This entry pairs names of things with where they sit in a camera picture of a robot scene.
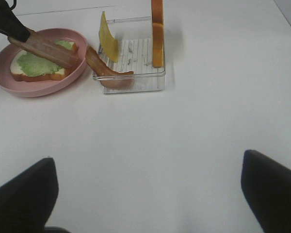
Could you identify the yellow cheese slice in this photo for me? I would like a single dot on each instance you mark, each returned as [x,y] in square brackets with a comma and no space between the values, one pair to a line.
[109,44]

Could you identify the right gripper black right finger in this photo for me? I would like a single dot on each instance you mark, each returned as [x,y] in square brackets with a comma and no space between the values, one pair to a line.
[266,185]

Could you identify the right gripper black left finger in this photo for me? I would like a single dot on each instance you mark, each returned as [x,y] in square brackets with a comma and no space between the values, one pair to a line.
[27,200]

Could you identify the right clear plastic container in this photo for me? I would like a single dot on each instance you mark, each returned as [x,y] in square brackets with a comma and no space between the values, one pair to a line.
[134,37]

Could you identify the green lettuce leaf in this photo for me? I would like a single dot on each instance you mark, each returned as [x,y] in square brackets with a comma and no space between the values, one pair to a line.
[28,64]

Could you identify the bacon strip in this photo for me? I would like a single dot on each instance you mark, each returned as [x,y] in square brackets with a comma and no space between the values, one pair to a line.
[42,47]
[101,70]

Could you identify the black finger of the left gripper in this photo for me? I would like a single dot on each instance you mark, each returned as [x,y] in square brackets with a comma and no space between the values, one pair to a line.
[9,24]

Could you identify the pink round plate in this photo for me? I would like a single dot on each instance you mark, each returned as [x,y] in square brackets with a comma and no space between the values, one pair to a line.
[41,88]

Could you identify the bread slice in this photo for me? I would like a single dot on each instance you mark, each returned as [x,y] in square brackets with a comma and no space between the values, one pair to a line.
[43,78]
[157,33]

